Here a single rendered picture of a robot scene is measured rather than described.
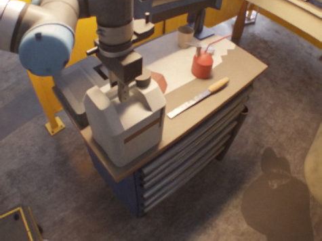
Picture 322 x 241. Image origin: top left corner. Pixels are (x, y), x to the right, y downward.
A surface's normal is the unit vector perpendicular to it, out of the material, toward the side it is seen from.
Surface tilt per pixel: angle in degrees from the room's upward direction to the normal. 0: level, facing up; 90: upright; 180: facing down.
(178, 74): 0
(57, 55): 90
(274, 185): 0
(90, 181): 0
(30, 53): 90
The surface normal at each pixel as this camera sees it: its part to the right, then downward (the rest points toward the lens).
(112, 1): 0.21, 0.77
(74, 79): 0.06, -0.63
